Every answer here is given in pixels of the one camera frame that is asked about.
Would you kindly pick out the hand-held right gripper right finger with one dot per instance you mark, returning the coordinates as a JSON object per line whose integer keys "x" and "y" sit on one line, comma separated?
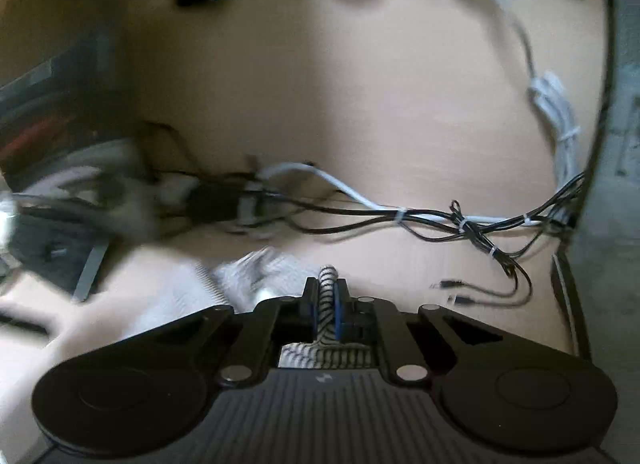
{"x": 340, "y": 311}

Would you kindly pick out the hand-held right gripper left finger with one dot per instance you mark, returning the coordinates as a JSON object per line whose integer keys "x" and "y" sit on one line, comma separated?
{"x": 312, "y": 311}

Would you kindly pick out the grey striped towel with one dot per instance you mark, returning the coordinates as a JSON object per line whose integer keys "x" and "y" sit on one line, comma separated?
{"x": 240, "y": 276}

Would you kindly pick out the black power adapter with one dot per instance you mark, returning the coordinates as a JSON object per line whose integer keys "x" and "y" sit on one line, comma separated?
{"x": 215, "y": 203}

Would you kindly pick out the dark computer monitor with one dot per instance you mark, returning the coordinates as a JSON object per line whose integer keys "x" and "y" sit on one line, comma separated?
{"x": 60, "y": 93}

